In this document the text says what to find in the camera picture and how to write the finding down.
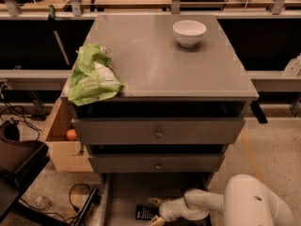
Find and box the dark rxbar blueberry bar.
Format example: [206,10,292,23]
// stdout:
[135,205,158,220]

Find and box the grey middle drawer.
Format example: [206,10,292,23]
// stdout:
[88,144,225,173]

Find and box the white ceramic bowl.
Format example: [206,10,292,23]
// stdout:
[173,20,207,47]

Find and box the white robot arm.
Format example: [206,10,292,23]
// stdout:
[148,174,294,226]

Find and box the green chip bag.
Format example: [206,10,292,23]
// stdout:
[68,43,124,106]

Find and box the grey drawer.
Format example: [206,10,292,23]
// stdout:
[88,144,225,173]
[70,101,245,145]
[100,172,205,226]

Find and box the grey drawer cabinet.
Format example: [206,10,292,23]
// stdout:
[59,13,260,185]

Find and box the wooden side drawer box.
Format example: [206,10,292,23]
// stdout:
[41,98,92,172]

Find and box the black bin on cart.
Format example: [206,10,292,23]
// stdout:
[0,122,49,190]

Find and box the orange fruit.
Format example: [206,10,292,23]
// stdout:
[66,129,77,141]

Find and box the black floor cable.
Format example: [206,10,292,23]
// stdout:
[18,183,102,226]

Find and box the clear round floor object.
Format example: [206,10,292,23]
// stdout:
[36,196,52,211]

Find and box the grey top drawer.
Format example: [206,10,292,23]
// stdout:
[70,101,245,145]

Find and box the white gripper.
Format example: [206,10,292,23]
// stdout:
[147,198,209,226]

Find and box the grey bottom drawer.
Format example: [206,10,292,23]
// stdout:
[100,172,205,226]

